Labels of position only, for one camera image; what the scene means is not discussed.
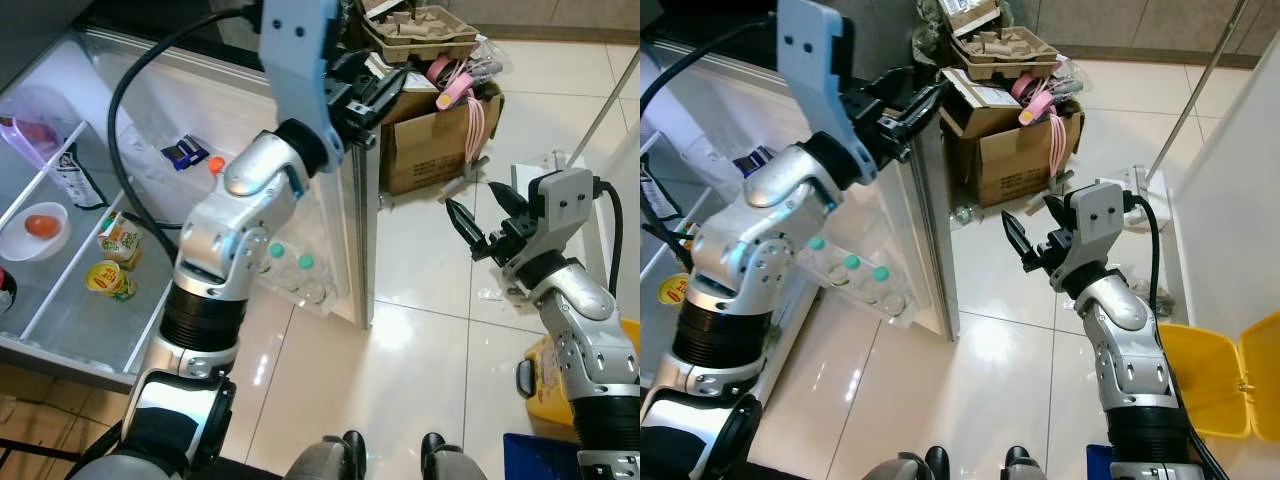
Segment brown paper egg tray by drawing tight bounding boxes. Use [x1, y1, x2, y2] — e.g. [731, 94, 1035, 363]
[943, 0, 1053, 83]
[355, 0, 483, 65]

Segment robot leg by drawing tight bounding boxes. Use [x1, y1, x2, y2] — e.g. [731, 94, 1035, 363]
[285, 430, 367, 480]
[420, 432, 491, 480]
[1003, 445, 1063, 480]
[865, 445, 951, 480]

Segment left robot leg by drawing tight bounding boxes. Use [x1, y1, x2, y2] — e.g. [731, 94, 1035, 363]
[285, 430, 367, 480]
[865, 445, 951, 480]

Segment yellow plastic bin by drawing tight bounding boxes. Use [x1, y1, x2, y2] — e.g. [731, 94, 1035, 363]
[1160, 310, 1280, 441]
[518, 318, 641, 431]

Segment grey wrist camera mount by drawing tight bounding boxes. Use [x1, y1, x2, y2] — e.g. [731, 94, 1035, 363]
[777, 0, 857, 151]
[528, 167, 599, 246]
[257, 0, 347, 146]
[1068, 180, 1138, 269]

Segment yellow white drink carton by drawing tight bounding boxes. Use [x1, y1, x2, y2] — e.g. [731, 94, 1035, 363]
[97, 211, 144, 272]

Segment pink transparent measuring cup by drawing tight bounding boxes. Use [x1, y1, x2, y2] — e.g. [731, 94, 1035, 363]
[0, 112, 65, 171]

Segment pink straps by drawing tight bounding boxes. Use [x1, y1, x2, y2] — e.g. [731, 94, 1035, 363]
[1010, 68, 1071, 181]
[425, 55, 488, 169]

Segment green white food packet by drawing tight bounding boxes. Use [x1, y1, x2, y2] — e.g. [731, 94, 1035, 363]
[50, 145, 108, 211]
[640, 160, 691, 241]

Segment white plate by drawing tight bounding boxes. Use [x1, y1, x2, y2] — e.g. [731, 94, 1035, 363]
[0, 201, 72, 262]

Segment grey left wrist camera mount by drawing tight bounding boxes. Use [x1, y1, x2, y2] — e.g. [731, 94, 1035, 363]
[777, 0, 857, 151]
[257, 0, 347, 146]

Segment clear bottle teal cap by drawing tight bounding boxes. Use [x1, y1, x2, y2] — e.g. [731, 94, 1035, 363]
[868, 264, 906, 319]
[805, 235, 839, 286]
[262, 240, 293, 286]
[290, 253, 321, 301]
[838, 253, 869, 301]

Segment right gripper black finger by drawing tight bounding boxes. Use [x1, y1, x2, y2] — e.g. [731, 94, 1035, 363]
[1001, 210, 1043, 273]
[1043, 192, 1079, 229]
[490, 180, 533, 219]
[445, 196, 493, 253]

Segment thin metal pole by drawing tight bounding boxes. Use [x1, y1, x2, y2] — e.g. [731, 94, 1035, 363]
[565, 50, 641, 173]
[1145, 0, 1251, 183]

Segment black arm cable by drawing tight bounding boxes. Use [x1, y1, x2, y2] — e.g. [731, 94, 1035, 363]
[107, 5, 263, 256]
[640, 12, 783, 246]
[1125, 193, 1233, 480]
[593, 177, 625, 306]

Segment open brown cardboard box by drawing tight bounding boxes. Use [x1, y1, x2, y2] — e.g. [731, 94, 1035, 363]
[940, 70, 1089, 209]
[378, 78, 505, 197]

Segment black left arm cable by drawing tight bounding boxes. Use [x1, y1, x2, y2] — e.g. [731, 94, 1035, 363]
[107, 5, 263, 256]
[640, 12, 783, 246]

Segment blue chocolate pack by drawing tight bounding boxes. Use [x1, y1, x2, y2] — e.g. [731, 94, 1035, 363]
[160, 134, 210, 172]
[733, 145, 781, 180]

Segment glass fridge shelf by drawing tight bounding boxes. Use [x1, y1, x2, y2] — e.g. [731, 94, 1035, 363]
[0, 150, 176, 376]

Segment right robot leg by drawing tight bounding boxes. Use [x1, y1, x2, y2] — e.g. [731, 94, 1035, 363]
[1003, 445, 1063, 480]
[420, 432, 491, 480]

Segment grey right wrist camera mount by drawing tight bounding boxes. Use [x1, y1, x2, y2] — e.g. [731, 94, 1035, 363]
[528, 167, 599, 246]
[1068, 180, 1138, 269]

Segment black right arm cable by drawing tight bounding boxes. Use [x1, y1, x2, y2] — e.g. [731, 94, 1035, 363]
[1125, 193, 1233, 480]
[593, 177, 625, 306]

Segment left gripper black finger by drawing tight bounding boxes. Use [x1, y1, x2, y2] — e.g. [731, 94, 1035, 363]
[352, 66, 409, 123]
[866, 67, 915, 103]
[340, 48, 385, 83]
[878, 82, 947, 141]

